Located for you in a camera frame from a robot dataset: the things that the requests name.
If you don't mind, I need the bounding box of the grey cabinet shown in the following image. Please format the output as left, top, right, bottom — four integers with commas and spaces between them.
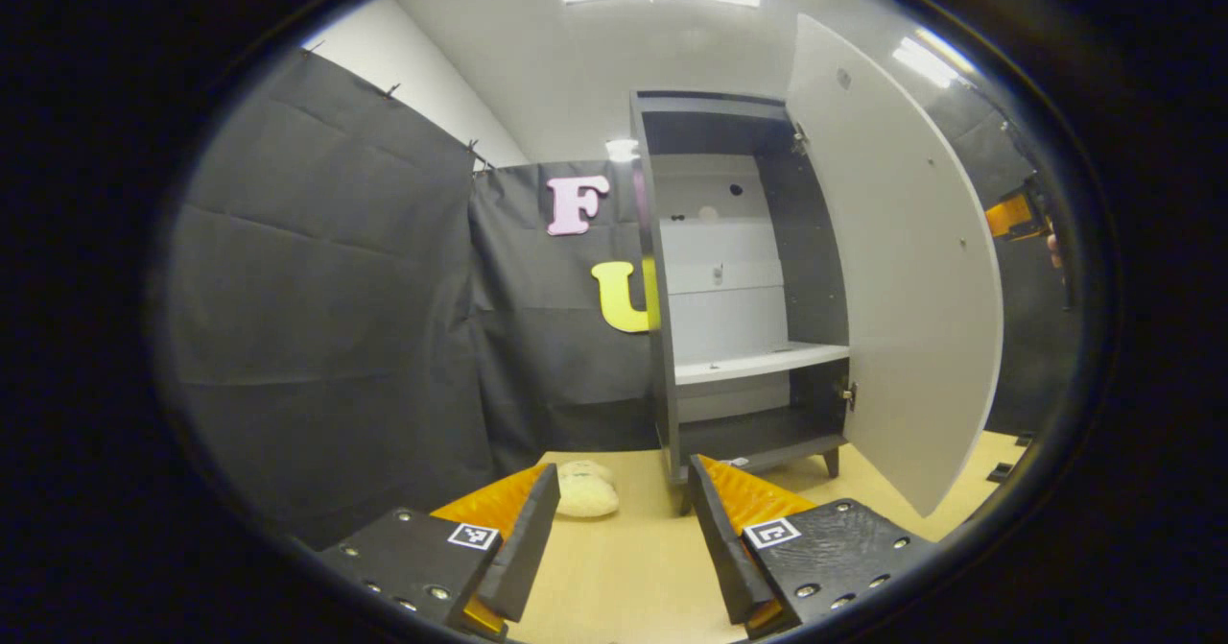
630, 89, 855, 515

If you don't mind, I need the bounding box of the long ceiling light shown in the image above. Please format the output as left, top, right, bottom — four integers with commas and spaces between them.
892, 28, 980, 88

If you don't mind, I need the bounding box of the white cabinet door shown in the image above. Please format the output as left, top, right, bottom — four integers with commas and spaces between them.
785, 13, 1005, 518

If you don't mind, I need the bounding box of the black backdrop cloth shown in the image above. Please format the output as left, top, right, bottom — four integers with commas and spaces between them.
153, 47, 1080, 549

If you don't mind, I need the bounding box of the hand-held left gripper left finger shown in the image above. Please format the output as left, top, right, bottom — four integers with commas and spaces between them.
317, 462, 562, 643

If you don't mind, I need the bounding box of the white cabinet shelf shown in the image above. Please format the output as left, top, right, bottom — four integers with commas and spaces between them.
673, 341, 851, 386

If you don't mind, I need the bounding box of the cream plush toy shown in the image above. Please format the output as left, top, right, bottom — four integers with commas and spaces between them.
556, 460, 622, 518

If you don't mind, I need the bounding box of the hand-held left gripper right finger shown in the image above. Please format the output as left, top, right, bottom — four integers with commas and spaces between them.
687, 454, 946, 640

